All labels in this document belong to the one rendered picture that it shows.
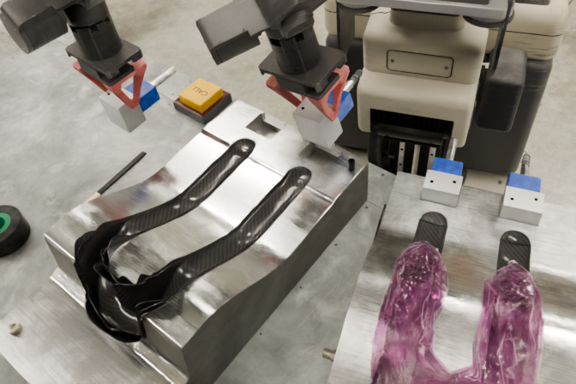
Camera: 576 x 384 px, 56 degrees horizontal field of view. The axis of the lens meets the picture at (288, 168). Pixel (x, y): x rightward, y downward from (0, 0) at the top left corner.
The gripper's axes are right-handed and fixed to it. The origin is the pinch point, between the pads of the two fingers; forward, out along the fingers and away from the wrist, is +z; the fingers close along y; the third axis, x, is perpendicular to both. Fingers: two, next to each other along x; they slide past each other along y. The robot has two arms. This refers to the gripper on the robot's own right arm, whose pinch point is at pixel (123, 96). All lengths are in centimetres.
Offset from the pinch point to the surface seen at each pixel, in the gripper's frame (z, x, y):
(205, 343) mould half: 5.0, -19.6, 36.8
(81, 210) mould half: 1.5, -17.3, 11.9
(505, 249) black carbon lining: 10, 15, 58
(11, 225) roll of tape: 11.2, -23.7, -4.3
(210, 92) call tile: 11.7, 16.8, -0.6
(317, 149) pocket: 8.3, 14.0, 27.0
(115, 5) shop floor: 97, 100, -181
